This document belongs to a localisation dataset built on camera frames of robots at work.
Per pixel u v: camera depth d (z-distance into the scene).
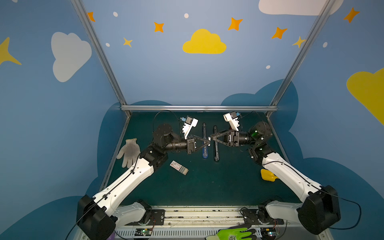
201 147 0.60
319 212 0.41
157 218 0.75
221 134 0.60
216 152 0.96
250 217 0.74
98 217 0.37
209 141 0.61
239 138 0.57
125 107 1.15
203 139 0.60
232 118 0.60
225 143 0.59
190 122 0.57
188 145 0.55
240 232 0.70
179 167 0.91
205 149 0.99
